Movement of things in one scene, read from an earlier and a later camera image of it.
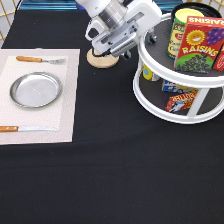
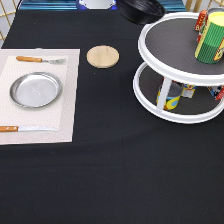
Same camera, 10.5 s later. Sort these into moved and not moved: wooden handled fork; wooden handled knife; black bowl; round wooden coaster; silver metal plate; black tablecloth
Moved: black bowl
Not moved: black tablecloth; wooden handled knife; wooden handled fork; round wooden coaster; silver metal plate
